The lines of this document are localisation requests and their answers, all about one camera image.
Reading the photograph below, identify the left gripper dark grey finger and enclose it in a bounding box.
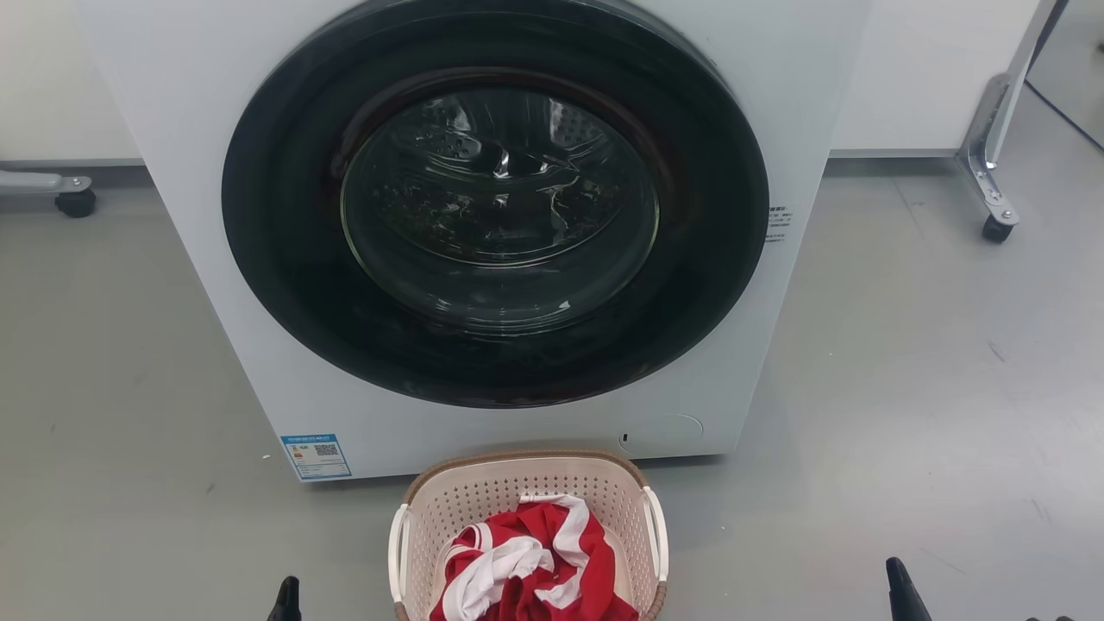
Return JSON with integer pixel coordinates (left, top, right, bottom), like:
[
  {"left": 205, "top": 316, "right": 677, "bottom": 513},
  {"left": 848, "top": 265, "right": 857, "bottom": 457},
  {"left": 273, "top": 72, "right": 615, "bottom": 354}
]
[{"left": 267, "top": 576, "right": 303, "bottom": 621}]

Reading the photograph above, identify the cream perforated laundry basket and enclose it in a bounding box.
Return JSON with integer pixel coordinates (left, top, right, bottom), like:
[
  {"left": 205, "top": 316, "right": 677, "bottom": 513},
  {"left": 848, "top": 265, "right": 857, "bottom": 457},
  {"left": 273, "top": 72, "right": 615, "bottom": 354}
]
[{"left": 387, "top": 448, "right": 670, "bottom": 621}]

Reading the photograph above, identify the blue energy label sticker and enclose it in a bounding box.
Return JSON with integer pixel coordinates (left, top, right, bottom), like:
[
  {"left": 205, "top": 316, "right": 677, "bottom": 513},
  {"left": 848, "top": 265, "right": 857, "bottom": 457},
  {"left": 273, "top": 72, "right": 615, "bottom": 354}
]
[{"left": 280, "top": 433, "right": 353, "bottom": 481}]

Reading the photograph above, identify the red and white striped garment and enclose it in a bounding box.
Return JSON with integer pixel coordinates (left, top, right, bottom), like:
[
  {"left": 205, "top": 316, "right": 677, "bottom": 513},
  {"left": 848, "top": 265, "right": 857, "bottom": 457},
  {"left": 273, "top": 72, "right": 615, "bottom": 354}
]
[{"left": 429, "top": 493, "right": 639, "bottom": 621}]

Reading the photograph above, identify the round white filter cover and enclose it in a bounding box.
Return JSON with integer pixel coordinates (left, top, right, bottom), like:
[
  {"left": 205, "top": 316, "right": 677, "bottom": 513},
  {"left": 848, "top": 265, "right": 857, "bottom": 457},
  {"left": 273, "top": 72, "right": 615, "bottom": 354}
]
[{"left": 618, "top": 414, "right": 705, "bottom": 456}]

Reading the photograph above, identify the round dark washer door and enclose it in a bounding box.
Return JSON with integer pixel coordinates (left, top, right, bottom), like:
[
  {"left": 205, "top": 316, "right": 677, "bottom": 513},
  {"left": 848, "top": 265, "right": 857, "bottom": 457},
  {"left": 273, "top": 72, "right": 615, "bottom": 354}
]
[{"left": 221, "top": 0, "right": 770, "bottom": 409}]

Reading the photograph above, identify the chrome partition stand leg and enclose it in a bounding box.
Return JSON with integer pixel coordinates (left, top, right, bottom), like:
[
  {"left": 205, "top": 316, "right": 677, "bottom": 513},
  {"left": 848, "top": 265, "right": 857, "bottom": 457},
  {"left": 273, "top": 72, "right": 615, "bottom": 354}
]
[{"left": 957, "top": 0, "right": 1070, "bottom": 227}]

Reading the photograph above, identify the white front-load washing machine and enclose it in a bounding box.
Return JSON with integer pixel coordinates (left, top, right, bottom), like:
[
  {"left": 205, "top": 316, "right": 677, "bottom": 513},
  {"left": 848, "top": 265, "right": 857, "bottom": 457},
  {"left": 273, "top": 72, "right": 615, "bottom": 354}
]
[{"left": 73, "top": 0, "right": 872, "bottom": 482}]

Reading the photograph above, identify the thin black floor cable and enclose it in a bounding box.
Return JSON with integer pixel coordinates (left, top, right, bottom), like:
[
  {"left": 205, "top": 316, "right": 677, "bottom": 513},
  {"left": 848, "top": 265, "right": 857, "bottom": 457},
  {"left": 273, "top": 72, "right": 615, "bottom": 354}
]
[{"left": 1025, "top": 80, "right": 1104, "bottom": 153}]

